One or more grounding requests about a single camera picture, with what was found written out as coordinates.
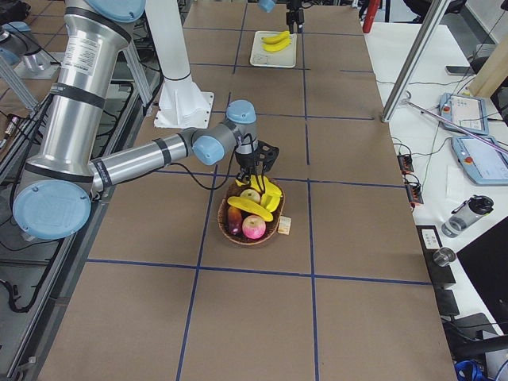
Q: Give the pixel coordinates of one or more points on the yellow banana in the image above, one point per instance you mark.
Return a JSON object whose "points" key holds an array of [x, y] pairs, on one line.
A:
{"points": [[277, 47], [277, 38], [262, 184], [250, 206]]}

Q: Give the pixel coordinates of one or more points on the white bear print tray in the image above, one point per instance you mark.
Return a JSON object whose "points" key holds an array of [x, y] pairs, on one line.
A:
{"points": [[284, 58]]}

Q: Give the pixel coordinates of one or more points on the teach pendant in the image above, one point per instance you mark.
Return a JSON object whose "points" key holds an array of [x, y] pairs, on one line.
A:
{"points": [[483, 165], [465, 111]]}

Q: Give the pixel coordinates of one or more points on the teach pendant near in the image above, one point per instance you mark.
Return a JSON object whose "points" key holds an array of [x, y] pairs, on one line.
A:
{"points": [[483, 165]]}

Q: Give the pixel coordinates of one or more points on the water bottle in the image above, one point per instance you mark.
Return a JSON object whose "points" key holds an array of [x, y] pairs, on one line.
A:
{"points": [[467, 214]]}

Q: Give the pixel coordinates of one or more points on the yellow starfruit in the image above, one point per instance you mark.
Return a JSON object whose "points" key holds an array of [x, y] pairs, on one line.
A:
{"points": [[270, 202]]}

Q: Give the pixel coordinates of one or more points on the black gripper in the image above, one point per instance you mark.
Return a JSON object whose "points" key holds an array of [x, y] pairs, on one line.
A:
{"points": [[243, 162], [294, 16]]}

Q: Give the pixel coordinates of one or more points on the dark purple fruit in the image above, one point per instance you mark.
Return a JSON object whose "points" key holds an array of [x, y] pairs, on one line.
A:
{"points": [[234, 220]]}

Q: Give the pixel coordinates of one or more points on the aluminium frame post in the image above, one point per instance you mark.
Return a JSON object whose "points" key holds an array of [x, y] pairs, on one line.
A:
{"points": [[428, 27]]}

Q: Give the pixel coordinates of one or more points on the red cylinder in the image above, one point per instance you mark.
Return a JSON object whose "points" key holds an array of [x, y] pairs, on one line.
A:
{"points": [[371, 11]]}

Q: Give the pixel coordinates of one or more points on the teach pendant far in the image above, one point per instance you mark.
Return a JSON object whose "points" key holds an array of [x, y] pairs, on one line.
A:
{"points": [[465, 111]]}

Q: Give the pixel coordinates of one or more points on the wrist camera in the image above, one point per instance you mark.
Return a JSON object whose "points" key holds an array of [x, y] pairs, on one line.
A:
{"points": [[267, 155]]}

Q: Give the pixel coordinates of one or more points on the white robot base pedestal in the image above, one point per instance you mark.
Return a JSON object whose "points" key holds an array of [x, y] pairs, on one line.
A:
{"points": [[182, 104]]}

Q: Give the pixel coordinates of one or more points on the paper tag on basket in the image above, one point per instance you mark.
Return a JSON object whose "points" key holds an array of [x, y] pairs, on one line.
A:
{"points": [[284, 226]]}

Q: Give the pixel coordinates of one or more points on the brown wicker basket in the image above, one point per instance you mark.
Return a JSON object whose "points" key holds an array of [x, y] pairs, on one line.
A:
{"points": [[271, 227]]}

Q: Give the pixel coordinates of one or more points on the red apple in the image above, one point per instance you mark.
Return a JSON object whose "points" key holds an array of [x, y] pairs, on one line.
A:
{"points": [[253, 227]]}

